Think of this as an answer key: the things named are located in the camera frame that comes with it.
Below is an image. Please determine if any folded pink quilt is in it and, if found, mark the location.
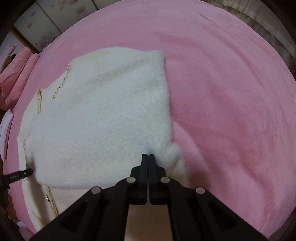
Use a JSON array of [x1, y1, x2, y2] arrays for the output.
[[0, 47, 38, 110]]

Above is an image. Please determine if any white fluffy cardigan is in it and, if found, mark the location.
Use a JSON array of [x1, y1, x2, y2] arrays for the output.
[[17, 46, 187, 233]]

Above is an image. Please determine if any small white printed pillow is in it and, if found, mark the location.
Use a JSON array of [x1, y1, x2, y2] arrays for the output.
[[0, 111, 14, 160]]

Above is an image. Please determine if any pink fleece bed blanket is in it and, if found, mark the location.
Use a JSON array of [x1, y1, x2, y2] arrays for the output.
[[2, 0, 296, 239]]

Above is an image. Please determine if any pink pillow with lace trim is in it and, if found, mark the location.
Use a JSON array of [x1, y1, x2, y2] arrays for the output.
[[0, 44, 18, 75]]

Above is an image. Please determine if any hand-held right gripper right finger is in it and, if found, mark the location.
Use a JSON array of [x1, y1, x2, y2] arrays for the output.
[[147, 153, 266, 241]]

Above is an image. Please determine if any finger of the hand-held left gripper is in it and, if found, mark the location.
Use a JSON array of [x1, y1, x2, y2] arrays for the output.
[[0, 168, 33, 186]]

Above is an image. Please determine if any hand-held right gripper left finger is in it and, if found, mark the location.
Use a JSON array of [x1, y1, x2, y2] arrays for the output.
[[29, 153, 148, 241]]

